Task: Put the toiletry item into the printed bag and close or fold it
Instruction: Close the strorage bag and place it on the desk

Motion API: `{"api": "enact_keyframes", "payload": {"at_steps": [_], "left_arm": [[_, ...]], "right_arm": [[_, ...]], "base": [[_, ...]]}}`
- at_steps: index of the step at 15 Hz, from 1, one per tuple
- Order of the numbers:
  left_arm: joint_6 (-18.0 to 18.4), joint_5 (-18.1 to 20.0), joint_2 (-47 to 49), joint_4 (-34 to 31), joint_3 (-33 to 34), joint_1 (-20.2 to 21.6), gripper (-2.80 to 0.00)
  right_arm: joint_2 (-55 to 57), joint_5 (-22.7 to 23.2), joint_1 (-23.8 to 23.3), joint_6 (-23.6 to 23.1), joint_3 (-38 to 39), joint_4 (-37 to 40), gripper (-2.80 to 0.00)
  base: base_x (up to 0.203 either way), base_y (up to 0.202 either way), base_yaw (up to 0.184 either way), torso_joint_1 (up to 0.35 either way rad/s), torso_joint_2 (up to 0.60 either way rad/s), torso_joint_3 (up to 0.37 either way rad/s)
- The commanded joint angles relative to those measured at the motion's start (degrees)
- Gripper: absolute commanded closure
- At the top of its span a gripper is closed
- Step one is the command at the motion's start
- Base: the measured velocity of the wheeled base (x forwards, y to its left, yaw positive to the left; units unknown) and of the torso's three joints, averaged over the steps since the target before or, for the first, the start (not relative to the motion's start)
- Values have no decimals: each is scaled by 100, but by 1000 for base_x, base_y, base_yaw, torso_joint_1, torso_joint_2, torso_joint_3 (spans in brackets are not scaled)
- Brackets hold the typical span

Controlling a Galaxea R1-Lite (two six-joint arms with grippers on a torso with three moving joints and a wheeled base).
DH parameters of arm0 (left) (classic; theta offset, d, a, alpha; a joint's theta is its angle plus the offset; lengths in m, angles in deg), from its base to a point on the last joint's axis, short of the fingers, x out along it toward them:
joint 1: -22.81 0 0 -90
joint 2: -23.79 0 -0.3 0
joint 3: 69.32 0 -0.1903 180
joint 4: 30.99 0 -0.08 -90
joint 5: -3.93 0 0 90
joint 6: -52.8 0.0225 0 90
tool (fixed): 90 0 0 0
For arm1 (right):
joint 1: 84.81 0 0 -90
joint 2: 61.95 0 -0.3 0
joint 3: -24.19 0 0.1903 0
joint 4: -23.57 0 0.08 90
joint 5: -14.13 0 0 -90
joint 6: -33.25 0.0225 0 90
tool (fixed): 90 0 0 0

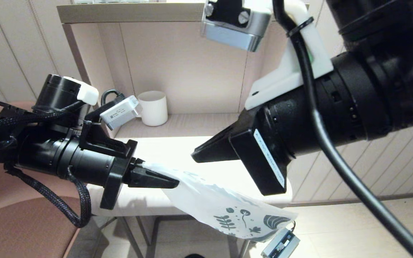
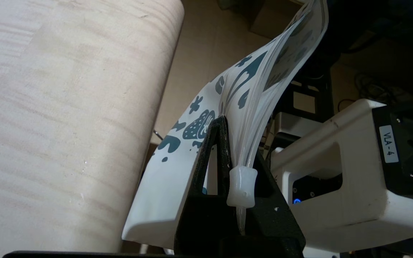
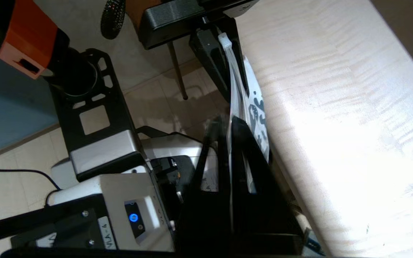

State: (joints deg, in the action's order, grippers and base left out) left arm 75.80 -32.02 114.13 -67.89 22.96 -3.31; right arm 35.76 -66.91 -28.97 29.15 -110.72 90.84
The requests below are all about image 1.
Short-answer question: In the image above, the white pouch with blue plants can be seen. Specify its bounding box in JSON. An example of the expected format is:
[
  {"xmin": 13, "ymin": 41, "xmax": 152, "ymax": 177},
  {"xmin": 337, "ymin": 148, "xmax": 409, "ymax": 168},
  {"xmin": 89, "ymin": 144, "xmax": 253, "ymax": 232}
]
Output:
[{"xmin": 146, "ymin": 163, "xmax": 299, "ymax": 243}]

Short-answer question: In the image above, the white ribbed mug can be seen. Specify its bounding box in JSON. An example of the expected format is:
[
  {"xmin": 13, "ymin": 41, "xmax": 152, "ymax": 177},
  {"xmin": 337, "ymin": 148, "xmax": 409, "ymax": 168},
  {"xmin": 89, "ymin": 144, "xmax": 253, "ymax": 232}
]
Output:
[{"xmin": 137, "ymin": 91, "xmax": 168, "ymax": 126}]

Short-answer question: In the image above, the grey power adapter brick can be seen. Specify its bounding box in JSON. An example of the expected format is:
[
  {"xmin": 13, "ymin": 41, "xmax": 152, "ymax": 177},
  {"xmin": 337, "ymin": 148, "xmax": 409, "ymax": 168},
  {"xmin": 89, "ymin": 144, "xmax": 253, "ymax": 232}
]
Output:
[{"xmin": 261, "ymin": 227, "xmax": 300, "ymax": 258}]

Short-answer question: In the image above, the brown upholstered chair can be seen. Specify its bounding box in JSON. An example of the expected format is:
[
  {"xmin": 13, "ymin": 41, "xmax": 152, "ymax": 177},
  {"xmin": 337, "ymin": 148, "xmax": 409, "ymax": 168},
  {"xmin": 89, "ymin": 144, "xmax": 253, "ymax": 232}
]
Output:
[{"xmin": 0, "ymin": 102, "xmax": 96, "ymax": 258}]

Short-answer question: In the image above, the light wooden shelf desk unit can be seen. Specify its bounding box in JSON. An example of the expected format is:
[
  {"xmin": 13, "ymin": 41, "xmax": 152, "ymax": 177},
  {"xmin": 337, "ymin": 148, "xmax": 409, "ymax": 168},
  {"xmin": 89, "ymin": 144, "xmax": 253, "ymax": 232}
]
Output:
[{"xmin": 56, "ymin": 3, "xmax": 310, "ymax": 144}]

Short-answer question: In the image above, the smooth black right camera cable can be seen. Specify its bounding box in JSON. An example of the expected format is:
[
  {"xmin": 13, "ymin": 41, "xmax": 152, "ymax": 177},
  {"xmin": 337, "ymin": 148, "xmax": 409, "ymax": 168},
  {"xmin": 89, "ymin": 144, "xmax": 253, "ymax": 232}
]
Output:
[{"xmin": 273, "ymin": 0, "xmax": 413, "ymax": 258}]

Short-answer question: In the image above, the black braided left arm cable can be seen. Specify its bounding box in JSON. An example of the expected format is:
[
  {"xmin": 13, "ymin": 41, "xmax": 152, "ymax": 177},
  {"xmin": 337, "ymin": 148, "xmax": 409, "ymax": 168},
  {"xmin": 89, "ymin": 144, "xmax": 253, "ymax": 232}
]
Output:
[{"xmin": 0, "ymin": 107, "xmax": 92, "ymax": 229}]

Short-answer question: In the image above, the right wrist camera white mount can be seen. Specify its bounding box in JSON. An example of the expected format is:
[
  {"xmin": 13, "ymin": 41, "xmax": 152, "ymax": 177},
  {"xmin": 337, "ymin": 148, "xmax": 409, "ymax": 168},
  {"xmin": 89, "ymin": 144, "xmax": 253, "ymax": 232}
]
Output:
[{"xmin": 201, "ymin": 0, "xmax": 334, "ymax": 111}]

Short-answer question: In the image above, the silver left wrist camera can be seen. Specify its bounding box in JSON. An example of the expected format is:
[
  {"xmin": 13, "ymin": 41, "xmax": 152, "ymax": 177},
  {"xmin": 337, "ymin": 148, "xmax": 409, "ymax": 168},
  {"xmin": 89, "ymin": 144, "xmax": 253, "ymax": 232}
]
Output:
[{"xmin": 100, "ymin": 95, "xmax": 143, "ymax": 131}]

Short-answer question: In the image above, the black left camera cable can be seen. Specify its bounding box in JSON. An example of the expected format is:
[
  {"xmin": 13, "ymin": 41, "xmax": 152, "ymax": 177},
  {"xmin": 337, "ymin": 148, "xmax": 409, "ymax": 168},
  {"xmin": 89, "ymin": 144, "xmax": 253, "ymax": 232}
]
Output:
[{"xmin": 101, "ymin": 90, "xmax": 125, "ymax": 106}]

